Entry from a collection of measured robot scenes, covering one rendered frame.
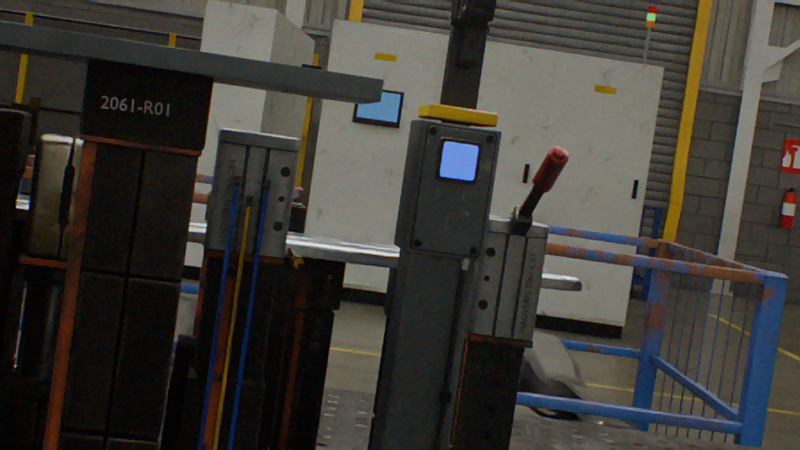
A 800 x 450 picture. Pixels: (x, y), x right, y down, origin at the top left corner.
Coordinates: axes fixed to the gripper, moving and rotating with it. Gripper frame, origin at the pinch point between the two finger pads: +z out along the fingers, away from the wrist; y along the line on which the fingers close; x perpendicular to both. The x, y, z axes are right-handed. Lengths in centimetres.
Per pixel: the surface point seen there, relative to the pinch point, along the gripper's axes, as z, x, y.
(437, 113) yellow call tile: 4.3, 2.2, -3.0
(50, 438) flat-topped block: 35.0, 30.0, -3.6
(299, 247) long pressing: 19.2, 9.9, 24.1
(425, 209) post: 12.4, 2.1, -3.4
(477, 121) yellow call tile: 4.5, -1.3, -3.0
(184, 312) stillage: 67, 21, 300
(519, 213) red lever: 12.1, -9.5, 10.8
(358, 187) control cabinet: 35, -88, 805
